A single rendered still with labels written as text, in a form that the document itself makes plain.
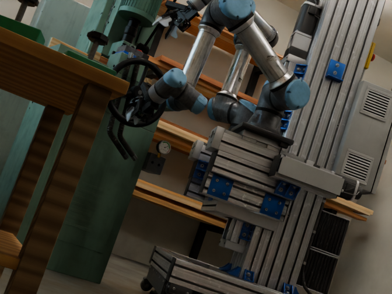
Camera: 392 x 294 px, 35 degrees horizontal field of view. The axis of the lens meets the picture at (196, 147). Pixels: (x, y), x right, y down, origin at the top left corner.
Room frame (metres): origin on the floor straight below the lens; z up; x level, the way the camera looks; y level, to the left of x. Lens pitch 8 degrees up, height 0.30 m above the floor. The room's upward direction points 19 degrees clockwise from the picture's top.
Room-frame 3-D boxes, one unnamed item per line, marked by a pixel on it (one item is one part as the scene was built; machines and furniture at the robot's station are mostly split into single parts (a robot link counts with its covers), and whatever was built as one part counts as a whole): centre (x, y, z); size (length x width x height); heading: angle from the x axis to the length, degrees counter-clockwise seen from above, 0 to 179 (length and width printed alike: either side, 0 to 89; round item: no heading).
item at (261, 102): (2.53, -0.24, 0.98); 0.13 x 0.12 x 0.14; 21
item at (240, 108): (3.04, -0.18, 0.98); 0.13 x 0.12 x 0.14; 59
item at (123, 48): (2.65, 0.39, 0.99); 0.13 x 0.11 x 0.06; 119
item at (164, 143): (2.78, 0.14, 0.65); 0.06 x 0.04 x 0.08; 119
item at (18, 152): (2.94, 0.53, 0.35); 0.58 x 0.45 x 0.71; 29
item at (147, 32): (3.10, 0.44, 1.22); 0.09 x 0.08 x 0.15; 29
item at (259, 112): (2.54, -0.24, 0.87); 0.15 x 0.15 x 0.10
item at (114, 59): (2.65, 0.40, 0.91); 0.15 x 0.14 x 0.09; 119
